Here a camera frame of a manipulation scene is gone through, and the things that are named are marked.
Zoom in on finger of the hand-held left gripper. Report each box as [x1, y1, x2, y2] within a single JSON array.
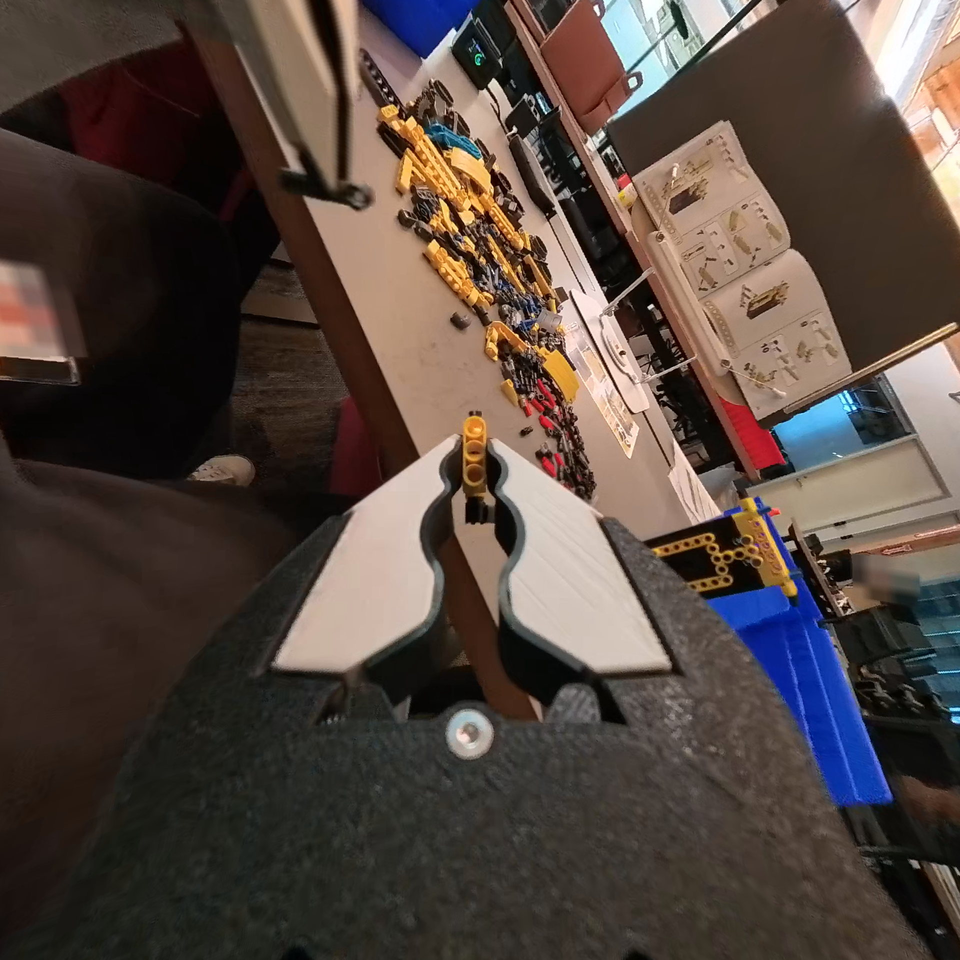
[[332, 0, 363, 189], [216, 0, 354, 195]]

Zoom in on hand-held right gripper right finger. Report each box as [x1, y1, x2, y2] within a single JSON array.
[[483, 436, 674, 712]]

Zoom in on white book stand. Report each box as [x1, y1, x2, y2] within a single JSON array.
[[568, 270, 702, 415]]

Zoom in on white shoe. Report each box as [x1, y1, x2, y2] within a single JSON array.
[[187, 453, 256, 487]]

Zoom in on pile of yellow toy bricks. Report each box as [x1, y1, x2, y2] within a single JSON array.
[[358, 46, 582, 410]]

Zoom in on black toy pin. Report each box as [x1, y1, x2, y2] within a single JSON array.
[[279, 166, 375, 213]]

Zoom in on open instruction booklet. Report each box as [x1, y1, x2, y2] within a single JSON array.
[[633, 120, 854, 421]]

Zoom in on dark grey desk divider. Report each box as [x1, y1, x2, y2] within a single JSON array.
[[606, 0, 960, 376]]

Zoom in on person's dark trousers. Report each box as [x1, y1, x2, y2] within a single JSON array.
[[0, 127, 249, 466]]

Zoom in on blue plastic storage bin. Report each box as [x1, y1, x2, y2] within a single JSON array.
[[360, 0, 481, 60], [705, 495, 895, 810]]

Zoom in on yellow toy panel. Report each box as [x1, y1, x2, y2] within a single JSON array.
[[459, 411, 498, 526]]

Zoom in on black charger green display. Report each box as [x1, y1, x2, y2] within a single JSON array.
[[450, 13, 505, 93]]

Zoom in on pile of small toy pins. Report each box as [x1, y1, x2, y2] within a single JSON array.
[[517, 375, 601, 505]]

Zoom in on white paper sheets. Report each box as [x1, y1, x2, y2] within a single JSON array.
[[666, 441, 725, 526]]

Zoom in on black yellow toy brick assembly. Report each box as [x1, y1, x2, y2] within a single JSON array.
[[648, 498, 798, 599]]

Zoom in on black power strip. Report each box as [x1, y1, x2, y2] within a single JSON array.
[[508, 133, 558, 213]]

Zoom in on yellow printed sticker sheet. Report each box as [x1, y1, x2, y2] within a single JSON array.
[[573, 337, 640, 460]]

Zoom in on brown leather desk organiser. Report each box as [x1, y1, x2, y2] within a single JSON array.
[[538, 0, 648, 138]]

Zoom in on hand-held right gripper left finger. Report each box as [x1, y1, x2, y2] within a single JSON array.
[[270, 433, 462, 702]]

